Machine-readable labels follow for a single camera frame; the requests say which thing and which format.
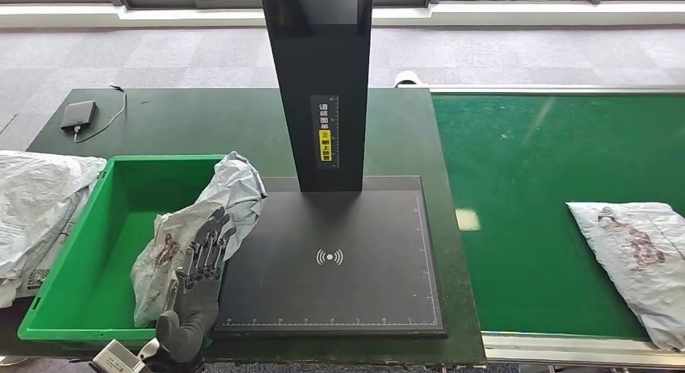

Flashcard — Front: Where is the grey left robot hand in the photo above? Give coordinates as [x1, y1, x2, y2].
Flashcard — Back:
[155, 206, 237, 364]

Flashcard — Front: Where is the grey mailer bag brown print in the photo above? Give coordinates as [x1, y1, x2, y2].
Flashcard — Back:
[565, 200, 685, 354]
[130, 151, 267, 329]

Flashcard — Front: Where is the black inbound scanner machine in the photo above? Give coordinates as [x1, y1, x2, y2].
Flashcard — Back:
[213, 0, 448, 340]

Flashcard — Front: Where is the white round conveyor end cap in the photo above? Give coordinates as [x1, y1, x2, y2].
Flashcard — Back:
[394, 70, 425, 89]

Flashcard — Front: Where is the green conveyor belt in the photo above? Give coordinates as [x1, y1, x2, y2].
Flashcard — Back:
[431, 94, 685, 341]

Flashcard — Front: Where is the green plastic crate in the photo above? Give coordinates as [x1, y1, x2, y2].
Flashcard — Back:
[17, 154, 229, 351]

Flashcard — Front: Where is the white bag with QR label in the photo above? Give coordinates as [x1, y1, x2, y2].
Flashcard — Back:
[0, 241, 70, 310]

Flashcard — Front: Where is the dark green table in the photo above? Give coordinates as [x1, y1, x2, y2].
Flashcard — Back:
[0, 86, 487, 367]

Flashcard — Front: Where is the white woven sack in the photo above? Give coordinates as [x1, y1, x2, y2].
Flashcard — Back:
[0, 149, 108, 308]

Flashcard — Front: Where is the black yellow ruler label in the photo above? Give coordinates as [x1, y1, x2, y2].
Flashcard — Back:
[310, 94, 340, 170]

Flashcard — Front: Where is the black power bank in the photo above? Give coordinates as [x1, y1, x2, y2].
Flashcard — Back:
[60, 100, 98, 131]

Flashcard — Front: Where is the white window sill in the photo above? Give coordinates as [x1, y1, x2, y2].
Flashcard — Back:
[0, 4, 685, 29]

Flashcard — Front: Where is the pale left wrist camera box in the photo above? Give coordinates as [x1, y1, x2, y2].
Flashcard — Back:
[88, 338, 146, 373]

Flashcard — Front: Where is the white charging cable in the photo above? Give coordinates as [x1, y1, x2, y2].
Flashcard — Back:
[73, 82, 128, 143]

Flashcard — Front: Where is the aluminium conveyor frame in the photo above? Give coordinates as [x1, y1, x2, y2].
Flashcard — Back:
[427, 85, 685, 371]

